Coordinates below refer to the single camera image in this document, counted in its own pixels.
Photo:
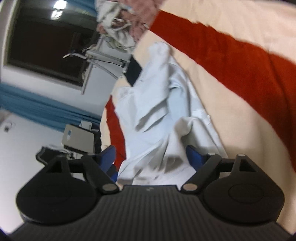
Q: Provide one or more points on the grey wall socket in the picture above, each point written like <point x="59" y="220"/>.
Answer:
<point x="7" y="128"/>

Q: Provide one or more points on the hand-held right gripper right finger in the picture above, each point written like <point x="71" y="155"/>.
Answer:
<point x="196" y="157"/>

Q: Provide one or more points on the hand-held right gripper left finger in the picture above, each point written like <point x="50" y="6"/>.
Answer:
<point x="107" y="156"/>

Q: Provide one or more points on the striped fleece blanket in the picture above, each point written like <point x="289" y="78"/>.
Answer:
<point x="242" y="97"/>

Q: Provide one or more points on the grey hoodie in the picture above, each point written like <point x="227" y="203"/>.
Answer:
<point x="115" y="20"/>

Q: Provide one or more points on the garment steamer stand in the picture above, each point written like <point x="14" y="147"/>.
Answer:
<point x="101" y="55"/>

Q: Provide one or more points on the pink fluffy blanket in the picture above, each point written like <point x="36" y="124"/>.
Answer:
<point x="141" y="14"/>

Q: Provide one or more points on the white chair with dark frame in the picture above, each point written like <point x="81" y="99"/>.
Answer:
<point x="78" y="139"/>

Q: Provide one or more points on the light blue t-shirt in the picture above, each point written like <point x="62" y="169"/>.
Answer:
<point x="161" y="104"/>

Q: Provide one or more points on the green printed blanket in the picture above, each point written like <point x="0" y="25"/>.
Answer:
<point x="118" y="45"/>

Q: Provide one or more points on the dark window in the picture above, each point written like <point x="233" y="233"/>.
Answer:
<point x="41" y="41"/>

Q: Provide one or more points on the wavy mirror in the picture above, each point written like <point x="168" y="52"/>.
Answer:
<point x="49" y="154"/>

